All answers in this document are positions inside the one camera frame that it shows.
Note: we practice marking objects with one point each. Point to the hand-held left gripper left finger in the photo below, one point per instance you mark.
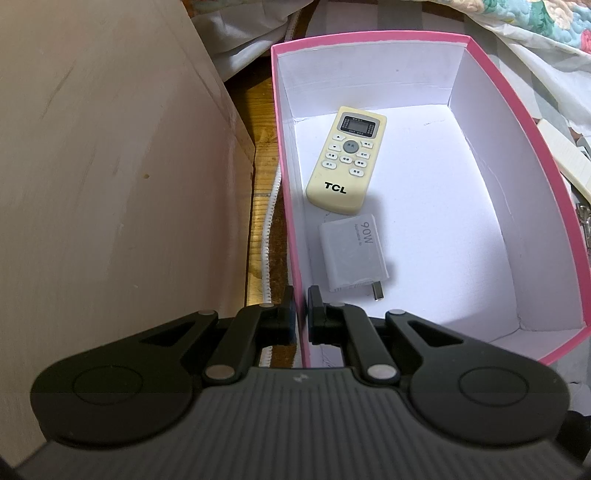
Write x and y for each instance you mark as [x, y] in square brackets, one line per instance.
[289, 318]

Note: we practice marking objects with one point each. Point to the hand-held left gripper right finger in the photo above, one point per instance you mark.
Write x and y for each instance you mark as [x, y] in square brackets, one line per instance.
[315, 318]

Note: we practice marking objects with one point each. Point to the pink cardboard box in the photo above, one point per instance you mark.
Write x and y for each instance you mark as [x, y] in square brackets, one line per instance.
[438, 230]

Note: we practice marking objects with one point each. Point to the yellowed remote control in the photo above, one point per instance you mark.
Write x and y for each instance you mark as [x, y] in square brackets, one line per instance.
[344, 161]

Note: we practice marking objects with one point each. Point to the metal key bunch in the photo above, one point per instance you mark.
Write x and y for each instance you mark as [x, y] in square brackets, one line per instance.
[585, 217]

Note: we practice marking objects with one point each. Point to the floral quilt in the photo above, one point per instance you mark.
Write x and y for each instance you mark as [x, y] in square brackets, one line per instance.
[545, 18]

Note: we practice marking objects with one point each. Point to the grey wall charger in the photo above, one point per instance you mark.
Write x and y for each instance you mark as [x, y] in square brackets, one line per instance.
[353, 254]

